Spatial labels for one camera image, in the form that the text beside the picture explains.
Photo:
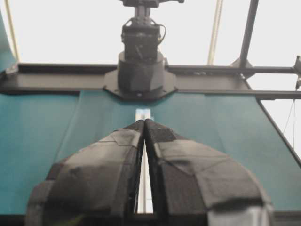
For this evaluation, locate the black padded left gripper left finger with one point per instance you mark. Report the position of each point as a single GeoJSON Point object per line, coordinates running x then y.
{"type": "Point", "coordinates": [96, 186]}

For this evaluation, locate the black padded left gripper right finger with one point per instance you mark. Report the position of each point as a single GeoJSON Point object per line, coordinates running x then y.
{"type": "Point", "coordinates": [195, 185]}

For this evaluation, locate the large silver aluminium rail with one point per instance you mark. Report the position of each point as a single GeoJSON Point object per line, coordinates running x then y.
{"type": "Point", "coordinates": [144, 197]}

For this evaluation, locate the black metal frame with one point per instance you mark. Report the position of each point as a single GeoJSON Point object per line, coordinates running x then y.
{"type": "Point", "coordinates": [135, 81]}

